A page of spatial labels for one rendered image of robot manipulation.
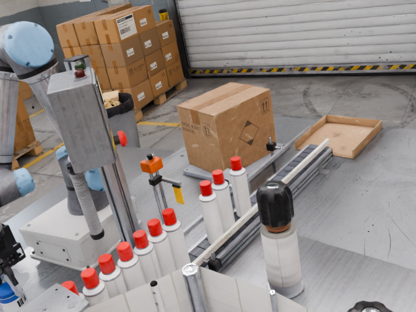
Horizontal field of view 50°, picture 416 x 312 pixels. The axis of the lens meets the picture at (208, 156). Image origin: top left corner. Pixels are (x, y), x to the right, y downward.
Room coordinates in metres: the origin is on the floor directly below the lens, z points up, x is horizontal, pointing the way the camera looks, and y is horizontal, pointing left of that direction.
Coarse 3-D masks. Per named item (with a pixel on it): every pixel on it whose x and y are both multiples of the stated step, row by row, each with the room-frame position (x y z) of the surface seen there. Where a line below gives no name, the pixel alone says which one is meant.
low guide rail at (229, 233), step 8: (320, 144) 1.53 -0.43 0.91; (312, 152) 1.48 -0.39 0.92; (304, 160) 1.43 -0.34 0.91; (296, 168) 1.38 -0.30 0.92; (288, 176) 1.34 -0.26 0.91; (256, 208) 1.19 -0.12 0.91; (248, 216) 1.16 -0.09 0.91; (240, 224) 1.12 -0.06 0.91; (232, 232) 1.09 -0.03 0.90; (216, 240) 1.06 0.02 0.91; (224, 240) 1.07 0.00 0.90; (208, 248) 1.03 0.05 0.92; (216, 248) 1.04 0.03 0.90; (200, 256) 1.00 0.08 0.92; (208, 256) 1.01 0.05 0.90; (200, 264) 0.98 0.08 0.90
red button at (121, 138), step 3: (120, 132) 0.94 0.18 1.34; (123, 132) 0.94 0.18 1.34; (117, 135) 0.94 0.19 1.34; (120, 135) 0.93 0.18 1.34; (123, 135) 0.93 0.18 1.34; (114, 138) 0.93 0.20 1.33; (117, 138) 0.93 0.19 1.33; (120, 138) 0.93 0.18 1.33; (123, 138) 0.93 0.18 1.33; (126, 138) 0.94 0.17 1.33; (114, 141) 0.93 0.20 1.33; (117, 141) 0.93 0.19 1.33; (120, 141) 0.93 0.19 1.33; (123, 141) 0.93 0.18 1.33; (126, 141) 0.93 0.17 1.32; (117, 144) 0.93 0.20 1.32; (123, 144) 0.93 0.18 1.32; (126, 144) 0.94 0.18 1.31
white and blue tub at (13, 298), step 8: (0, 288) 1.05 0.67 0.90; (8, 288) 1.04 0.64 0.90; (0, 296) 1.02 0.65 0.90; (8, 296) 1.02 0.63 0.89; (16, 296) 1.03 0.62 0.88; (24, 296) 1.05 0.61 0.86; (0, 304) 1.03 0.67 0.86; (8, 304) 1.01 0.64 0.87; (16, 304) 1.02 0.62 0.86; (24, 304) 1.04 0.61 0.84
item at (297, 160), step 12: (312, 144) 1.61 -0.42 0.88; (300, 156) 1.53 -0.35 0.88; (288, 168) 1.45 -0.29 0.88; (252, 204) 1.26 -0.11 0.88; (240, 228) 1.14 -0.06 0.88; (204, 240) 1.12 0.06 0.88; (228, 240) 1.09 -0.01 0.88; (192, 252) 1.07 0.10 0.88; (216, 252) 1.05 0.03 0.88; (204, 264) 1.00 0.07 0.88
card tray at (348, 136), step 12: (324, 120) 1.89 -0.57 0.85; (336, 120) 1.87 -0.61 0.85; (348, 120) 1.83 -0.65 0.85; (360, 120) 1.79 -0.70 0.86; (372, 120) 1.76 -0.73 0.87; (312, 132) 1.80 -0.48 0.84; (324, 132) 1.79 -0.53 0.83; (336, 132) 1.77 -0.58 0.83; (348, 132) 1.75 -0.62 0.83; (360, 132) 1.72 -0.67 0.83; (372, 132) 1.65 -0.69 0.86; (300, 144) 1.72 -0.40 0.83; (336, 144) 1.66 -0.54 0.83; (348, 144) 1.64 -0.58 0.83; (360, 144) 1.57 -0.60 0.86; (348, 156) 1.54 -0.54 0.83
